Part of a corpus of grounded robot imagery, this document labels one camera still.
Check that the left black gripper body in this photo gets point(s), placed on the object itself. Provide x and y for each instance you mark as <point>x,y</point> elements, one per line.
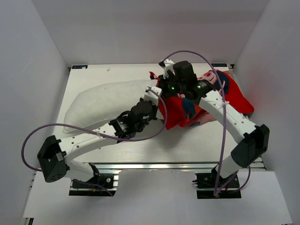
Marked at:
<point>153,116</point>

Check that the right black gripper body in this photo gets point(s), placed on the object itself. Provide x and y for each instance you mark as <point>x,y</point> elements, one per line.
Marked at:
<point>169,86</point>

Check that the red cartoon print pillowcase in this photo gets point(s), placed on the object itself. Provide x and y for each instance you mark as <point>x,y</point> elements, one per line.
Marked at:
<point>189,100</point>

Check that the white pillow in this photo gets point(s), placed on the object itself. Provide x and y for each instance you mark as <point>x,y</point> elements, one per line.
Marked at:
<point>96,106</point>

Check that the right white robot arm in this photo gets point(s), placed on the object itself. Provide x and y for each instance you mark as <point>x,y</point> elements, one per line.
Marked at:
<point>252,140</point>

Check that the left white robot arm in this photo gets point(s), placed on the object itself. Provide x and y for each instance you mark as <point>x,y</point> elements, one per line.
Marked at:
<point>57,156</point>

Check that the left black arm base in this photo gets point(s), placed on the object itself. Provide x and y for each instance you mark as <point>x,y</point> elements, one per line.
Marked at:
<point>100,185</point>

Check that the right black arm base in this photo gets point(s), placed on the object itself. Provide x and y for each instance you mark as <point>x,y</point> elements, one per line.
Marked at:
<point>205,183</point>

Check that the blue label sticker right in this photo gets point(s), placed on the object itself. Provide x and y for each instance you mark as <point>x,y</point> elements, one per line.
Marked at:
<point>219,65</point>

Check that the blue label sticker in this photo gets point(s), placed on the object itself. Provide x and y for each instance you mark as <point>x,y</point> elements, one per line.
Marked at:
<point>219,65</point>
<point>79,67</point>

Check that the blue label sticker left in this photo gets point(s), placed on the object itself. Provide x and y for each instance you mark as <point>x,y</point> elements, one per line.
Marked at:
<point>79,67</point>

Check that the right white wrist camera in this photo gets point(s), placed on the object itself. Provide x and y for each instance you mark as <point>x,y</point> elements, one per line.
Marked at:
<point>166,65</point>

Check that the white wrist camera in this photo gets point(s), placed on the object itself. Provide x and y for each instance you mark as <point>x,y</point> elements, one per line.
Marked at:
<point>166,65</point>
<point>152,94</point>

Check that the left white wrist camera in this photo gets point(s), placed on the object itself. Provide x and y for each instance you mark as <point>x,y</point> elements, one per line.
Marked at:
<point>152,94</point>

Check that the aluminium table frame rail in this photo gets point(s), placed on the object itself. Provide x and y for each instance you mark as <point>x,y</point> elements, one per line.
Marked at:
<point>156,166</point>

